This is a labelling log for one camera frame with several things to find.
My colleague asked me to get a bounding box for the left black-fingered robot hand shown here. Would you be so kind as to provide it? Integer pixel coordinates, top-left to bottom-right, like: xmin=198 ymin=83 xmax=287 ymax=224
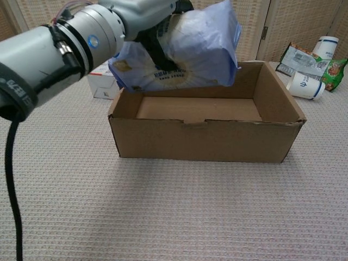
xmin=97 ymin=0 xmax=195 ymax=71

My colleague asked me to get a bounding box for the blue tissue pack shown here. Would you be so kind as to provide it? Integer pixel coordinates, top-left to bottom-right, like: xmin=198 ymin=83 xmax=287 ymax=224
xmin=108 ymin=0 xmax=243 ymax=94

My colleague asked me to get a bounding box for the cardboard box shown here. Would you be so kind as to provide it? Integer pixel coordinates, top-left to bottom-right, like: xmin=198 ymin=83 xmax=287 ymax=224
xmin=108 ymin=60 xmax=307 ymax=163

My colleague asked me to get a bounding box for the white desk lamp box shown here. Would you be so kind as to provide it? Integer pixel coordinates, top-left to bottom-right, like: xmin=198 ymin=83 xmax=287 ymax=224
xmin=86 ymin=64 xmax=123 ymax=100

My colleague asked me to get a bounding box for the woven folding screen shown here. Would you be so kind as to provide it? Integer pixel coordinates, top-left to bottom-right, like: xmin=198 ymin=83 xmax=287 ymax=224
xmin=0 ymin=0 xmax=348 ymax=65

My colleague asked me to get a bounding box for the green and silver snack bag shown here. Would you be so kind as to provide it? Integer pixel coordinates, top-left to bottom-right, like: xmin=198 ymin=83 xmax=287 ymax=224
xmin=276 ymin=42 xmax=348 ymax=92

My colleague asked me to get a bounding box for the white paper cup blue band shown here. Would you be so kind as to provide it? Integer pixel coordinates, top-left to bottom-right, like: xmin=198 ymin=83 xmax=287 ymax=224
xmin=286 ymin=71 xmax=326 ymax=101
xmin=312 ymin=36 xmax=340 ymax=60

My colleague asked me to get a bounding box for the beige woven tablecloth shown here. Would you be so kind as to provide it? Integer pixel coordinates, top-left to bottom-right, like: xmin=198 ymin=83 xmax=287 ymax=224
xmin=0 ymin=61 xmax=348 ymax=261

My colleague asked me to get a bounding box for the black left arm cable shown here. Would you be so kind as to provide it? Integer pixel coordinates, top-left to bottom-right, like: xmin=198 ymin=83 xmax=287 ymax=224
xmin=4 ymin=115 xmax=24 ymax=261

